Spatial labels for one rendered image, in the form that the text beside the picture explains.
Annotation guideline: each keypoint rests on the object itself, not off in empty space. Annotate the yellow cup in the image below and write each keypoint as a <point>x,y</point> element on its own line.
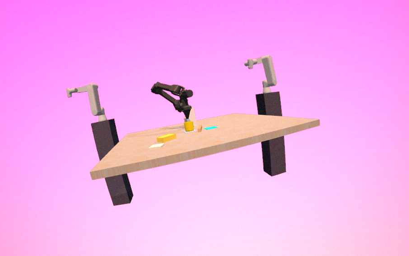
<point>189,126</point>

